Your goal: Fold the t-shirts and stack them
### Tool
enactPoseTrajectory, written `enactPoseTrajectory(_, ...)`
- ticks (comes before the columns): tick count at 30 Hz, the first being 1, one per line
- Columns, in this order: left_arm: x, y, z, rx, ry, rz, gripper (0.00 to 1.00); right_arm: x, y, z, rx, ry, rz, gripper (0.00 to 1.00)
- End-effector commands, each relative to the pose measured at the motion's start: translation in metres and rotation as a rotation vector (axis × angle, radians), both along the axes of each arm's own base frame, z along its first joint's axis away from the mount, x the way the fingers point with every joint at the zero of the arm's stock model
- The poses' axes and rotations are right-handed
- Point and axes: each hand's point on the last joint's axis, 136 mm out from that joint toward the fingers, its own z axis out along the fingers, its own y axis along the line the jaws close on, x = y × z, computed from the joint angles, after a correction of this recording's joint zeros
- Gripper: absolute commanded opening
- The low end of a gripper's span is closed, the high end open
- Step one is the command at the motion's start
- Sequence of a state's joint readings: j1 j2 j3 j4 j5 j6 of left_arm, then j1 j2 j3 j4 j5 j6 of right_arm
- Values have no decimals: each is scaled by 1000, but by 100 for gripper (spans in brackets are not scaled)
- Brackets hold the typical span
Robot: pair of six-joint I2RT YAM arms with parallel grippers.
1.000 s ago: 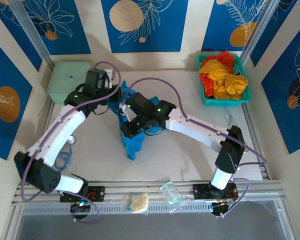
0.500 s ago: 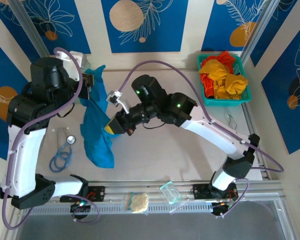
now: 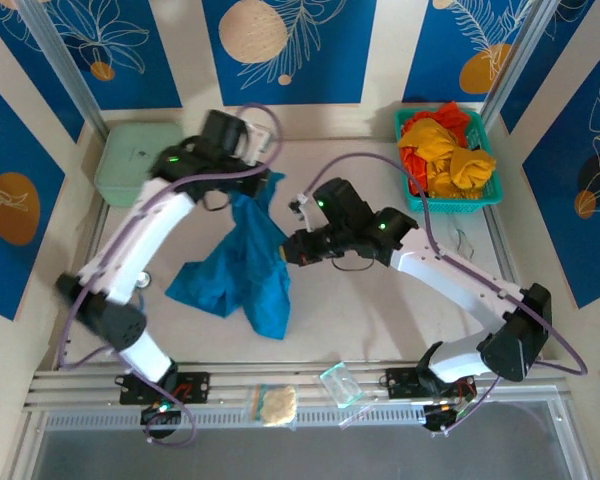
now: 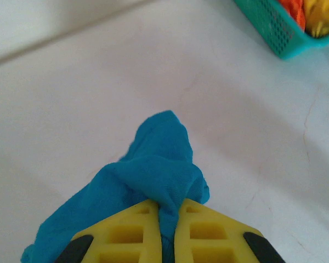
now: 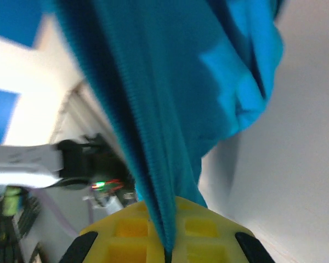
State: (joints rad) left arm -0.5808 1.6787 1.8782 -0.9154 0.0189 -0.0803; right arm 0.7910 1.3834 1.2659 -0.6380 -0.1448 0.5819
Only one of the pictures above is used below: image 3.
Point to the blue t-shirt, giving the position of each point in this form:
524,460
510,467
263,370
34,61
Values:
250,260

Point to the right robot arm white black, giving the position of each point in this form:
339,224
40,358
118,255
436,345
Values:
445,270

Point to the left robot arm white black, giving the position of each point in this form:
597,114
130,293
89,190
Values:
145,235

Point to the light green storage box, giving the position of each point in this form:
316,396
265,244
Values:
127,155

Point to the clear plastic wrapper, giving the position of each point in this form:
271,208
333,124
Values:
460,240

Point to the yellow t-shirt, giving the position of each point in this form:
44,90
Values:
430,140
472,167

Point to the small round metal object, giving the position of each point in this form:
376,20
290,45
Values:
144,280

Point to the teal plastic basket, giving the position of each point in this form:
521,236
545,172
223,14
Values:
487,192

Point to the red and yellow cloths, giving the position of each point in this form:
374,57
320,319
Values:
447,117

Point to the small clear plastic cup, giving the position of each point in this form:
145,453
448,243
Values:
341,385

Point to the plastic bag with beige contents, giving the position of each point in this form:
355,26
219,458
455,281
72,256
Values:
277,402

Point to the aluminium frame rail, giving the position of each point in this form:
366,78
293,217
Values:
310,375

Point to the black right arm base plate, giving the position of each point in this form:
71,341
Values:
400,382

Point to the aluminium frame post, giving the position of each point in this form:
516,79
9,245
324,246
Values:
65,65
517,60

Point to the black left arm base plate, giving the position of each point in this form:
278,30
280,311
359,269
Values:
200,387

